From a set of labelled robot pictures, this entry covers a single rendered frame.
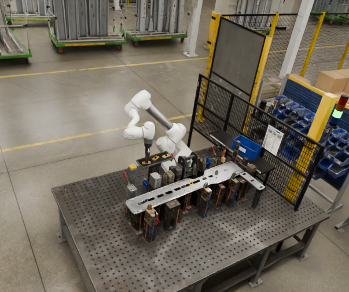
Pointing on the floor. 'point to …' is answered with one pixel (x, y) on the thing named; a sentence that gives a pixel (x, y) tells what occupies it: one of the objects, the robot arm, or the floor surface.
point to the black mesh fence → (255, 142)
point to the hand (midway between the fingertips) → (146, 159)
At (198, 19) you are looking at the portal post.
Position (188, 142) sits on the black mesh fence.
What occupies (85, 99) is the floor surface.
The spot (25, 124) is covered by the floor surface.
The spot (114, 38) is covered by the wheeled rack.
